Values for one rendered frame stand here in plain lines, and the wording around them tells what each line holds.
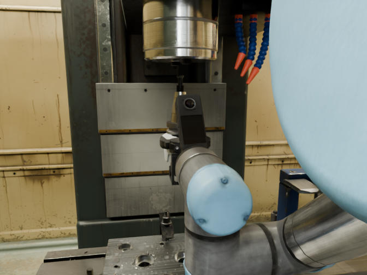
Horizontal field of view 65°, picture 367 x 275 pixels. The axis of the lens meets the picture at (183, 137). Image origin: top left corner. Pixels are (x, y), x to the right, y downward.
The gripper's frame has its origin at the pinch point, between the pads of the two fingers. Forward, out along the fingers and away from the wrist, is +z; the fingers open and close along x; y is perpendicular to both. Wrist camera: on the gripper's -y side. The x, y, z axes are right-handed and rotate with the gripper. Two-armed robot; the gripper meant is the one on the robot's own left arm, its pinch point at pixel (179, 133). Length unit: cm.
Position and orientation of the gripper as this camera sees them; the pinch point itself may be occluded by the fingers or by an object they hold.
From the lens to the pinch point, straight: 66.6
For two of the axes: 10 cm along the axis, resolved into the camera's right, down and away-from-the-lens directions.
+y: 0.0, 9.8, 2.0
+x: 9.9, -0.3, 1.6
